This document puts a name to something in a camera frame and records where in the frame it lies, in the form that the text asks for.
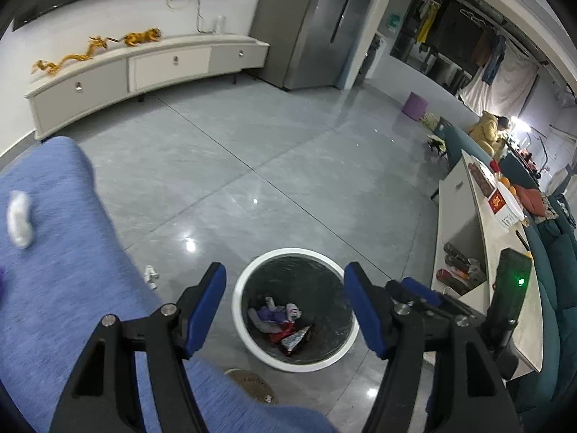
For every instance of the round beige floor mat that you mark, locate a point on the round beige floor mat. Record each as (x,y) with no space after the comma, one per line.
(252,384)

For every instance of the patterned cushion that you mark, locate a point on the patterned cushion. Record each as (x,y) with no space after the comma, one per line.
(551,207)

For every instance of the teal sofa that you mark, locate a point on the teal sofa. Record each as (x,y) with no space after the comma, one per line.
(556,270)

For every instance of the grey refrigerator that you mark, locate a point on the grey refrigerator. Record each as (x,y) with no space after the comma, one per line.
(306,27)

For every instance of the purple round stool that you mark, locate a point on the purple round stool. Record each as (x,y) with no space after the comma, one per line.
(414,104)

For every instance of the oranges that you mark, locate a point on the oranges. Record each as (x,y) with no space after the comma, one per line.
(505,182)

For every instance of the dark remote control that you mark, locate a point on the dark remote control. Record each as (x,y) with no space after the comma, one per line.
(455,251)

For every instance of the golden dragon figurine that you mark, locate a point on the golden dragon figurine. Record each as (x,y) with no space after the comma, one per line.
(67,59)

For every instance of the white television cabinet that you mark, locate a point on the white television cabinet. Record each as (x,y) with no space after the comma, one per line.
(112,76)

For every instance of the pile of wrappers and tissues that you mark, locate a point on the pile of wrappers and tissues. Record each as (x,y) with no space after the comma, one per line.
(281,324)

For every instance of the white coffee table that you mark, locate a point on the white coffee table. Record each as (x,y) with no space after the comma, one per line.
(460,221)

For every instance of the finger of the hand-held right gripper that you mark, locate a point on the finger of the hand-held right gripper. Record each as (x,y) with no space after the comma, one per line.
(419,289)

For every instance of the small black animal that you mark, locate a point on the small black animal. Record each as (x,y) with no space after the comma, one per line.
(435,144)

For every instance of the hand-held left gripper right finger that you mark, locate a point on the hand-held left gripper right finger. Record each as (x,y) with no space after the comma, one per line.
(364,313)

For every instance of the white hanging sheet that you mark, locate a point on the white hanging sheet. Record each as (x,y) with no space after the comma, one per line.
(496,83)

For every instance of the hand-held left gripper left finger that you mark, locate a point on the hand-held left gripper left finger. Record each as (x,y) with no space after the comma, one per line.
(206,313)

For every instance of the small white paper scrap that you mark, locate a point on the small white paper scrap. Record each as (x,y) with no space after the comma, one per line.
(151,276)

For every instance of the yellow hanging garment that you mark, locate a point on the yellow hanging garment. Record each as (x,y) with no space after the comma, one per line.
(424,25)

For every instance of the white tissue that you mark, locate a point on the white tissue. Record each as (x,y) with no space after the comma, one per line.
(19,218)

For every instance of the blue fabric sofa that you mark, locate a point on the blue fabric sofa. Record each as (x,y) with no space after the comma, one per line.
(54,257)

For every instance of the white bin with black liner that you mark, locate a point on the white bin with black liner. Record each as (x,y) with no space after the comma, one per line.
(295,352)

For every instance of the brown snack tray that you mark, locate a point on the brown snack tray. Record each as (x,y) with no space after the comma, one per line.
(482,179)

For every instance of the blue hanging garment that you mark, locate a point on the blue hanging garment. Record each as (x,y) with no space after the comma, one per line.
(493,61)

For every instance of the red packet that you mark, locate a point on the red packet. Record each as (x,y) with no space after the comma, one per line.
(455,275)

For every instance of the orange cushion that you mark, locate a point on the orange cushion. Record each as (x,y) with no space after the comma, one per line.
(531,198)

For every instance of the golden tiger figurine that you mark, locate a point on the golden tiger figurine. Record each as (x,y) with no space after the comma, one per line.
(142,37)

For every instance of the red and white box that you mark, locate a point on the red and white box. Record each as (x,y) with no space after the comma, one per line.
(502,205)

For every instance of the white bottle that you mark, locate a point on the white bottle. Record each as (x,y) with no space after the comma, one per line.
(219,23)

